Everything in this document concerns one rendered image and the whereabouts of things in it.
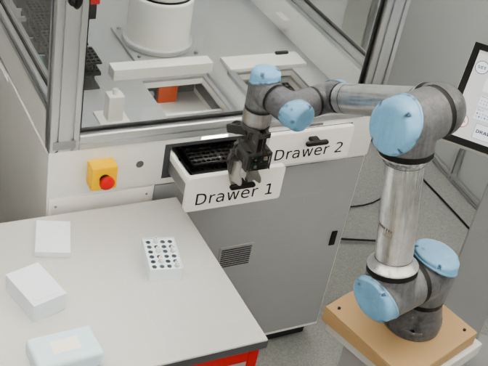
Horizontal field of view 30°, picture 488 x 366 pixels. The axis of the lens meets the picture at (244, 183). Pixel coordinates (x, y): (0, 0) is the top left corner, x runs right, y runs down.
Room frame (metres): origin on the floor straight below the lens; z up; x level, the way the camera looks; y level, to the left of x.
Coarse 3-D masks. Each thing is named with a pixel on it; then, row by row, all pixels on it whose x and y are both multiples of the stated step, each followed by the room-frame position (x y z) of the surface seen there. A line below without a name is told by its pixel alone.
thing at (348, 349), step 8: (328, 328) 1.69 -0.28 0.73; (336, 336) 1.67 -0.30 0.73; (344, 344) 1.66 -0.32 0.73; (472, 344) 1.71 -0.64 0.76; (480, 344) 1.72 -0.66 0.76; (344, 352) 1.70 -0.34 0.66; (352, 352) 1.64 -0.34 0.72; (464, 352) 1.68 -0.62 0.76; (472, 352) 1.69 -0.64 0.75; (344, 360) 1.69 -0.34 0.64; (352, 360) 1.68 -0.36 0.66; (360, 360) 1.66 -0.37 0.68; (368, 360) 1.60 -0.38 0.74; (448, 360) 1.64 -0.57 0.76; (456, 360) 1.64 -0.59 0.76; (464, 360) 1.67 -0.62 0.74
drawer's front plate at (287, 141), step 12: (276, 132) 2.25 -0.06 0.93; (288, 132) 2.26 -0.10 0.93; (300, 132) 2.28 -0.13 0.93; (312, 132) 2.30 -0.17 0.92; (324, 132) 2.32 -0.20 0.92; (336, 132) 2.34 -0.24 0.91; (348, 132) 2.37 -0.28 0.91; (276, 144) 2.24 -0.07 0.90; (288, 144) 2.26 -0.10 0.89; (300, 144) 2.28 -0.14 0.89; (348, 144) 2.37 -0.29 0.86; (276, 156) 2.24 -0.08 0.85; (288, 156) 2.26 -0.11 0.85; (300, 156) 2.29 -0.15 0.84; (312, 156) 2.31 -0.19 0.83; (324, 156) 2.33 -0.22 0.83; (336, 156) 2.36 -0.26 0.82
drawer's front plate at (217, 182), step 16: (192, 176) 1.95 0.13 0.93; (208, 176) 1.96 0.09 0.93; (224, 176) 1.99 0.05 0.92; (272, 176) 2.07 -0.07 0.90; (192, 192) 1.94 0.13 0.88; (208, 192) 1.97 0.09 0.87; (224, 192) 1.99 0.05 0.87; (240, 192) 2.02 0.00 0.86; (256, 192) 2.05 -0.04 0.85; (272, 192) 2.07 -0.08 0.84; (192, 208) 1.95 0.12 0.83; (208, 208) 1.97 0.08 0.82
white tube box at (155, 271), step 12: (144, 240) 1.81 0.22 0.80; (168, 240) 1.84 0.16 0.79; (144, 252) 1.78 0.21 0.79; (168, 252) 1.79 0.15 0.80; (156, 264) 1.73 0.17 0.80; (168, 264) 1.74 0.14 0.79; (180, 264) 1.75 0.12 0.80; (156, 276) 1.71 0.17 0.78; (168, 276) 1.72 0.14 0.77; (180, 276) 1.73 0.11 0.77
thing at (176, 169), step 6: (174, 156) 2.07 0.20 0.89; (174, 162) 2.06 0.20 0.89; (180, 162) 2.14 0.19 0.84; (168, 168) 2.08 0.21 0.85; (174, 168) 2.05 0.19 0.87; (180, 168) 2.02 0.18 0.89; (186, 168) 2.11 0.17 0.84; (174, 174) 2.04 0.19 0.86; (180, 174) 2.02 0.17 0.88; (186, 174) 2.00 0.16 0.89; (174, 180) 2.04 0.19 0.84; (180, 180) 2.01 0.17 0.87; (180, 186) 2.00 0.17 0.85
